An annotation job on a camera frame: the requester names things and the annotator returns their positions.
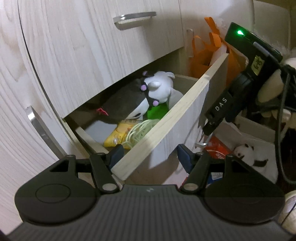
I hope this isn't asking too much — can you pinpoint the red snack box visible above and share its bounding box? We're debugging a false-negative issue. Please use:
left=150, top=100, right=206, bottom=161
left=204, top=136, right=232, bottom=160

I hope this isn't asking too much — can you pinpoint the pale green yarn ball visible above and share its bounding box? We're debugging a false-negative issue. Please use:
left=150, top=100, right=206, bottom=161
left=121, top=119, right=159, bottom=150

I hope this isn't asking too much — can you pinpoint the green item in drawer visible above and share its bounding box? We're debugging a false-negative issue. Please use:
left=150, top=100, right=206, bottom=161
left=147, top=103, right=169, bottom=120

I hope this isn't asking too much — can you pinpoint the white gloved right hand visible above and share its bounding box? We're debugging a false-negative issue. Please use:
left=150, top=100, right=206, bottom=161
left=256, top=56, right=296, bottom=130

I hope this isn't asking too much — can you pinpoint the blue white small box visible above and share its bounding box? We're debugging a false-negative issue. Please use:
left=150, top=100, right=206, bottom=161
left=207, top=172, right=223, bottom=185

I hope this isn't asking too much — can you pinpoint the yellow snack packet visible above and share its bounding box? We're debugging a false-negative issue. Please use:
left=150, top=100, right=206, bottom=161
left=103, top=120, right=142, bottom=148

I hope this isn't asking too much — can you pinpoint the small panda plush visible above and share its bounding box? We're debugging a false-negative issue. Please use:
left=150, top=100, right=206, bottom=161
left=233, top=143, right=268, bottom=168

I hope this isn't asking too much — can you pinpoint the orange fabric tote bag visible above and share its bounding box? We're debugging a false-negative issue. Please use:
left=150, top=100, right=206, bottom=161
left=189, top=16, right=246, bottom=86

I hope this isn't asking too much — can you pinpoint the black white plush toy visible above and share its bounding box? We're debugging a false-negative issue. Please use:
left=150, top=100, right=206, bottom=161
left=92, top=71, right=183, bottom=122

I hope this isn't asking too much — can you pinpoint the left cabinet door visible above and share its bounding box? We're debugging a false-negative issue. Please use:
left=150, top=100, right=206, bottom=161
left=0, top=0, right=70, bottom=235

